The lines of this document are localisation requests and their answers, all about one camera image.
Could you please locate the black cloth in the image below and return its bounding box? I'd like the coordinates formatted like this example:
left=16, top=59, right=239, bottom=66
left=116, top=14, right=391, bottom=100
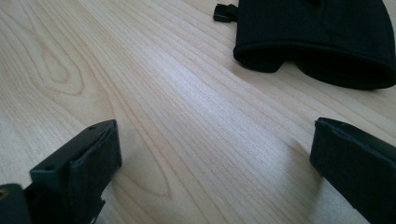
left=213, top=0, right=396, bottom=91

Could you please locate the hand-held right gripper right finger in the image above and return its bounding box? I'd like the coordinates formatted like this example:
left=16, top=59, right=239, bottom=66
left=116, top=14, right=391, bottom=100
left=309, top=117, right=396, bottom=224

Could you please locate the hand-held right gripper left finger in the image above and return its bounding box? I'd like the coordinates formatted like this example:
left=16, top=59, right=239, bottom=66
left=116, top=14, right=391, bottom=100
left=23, top=119, right=123, bottom=224

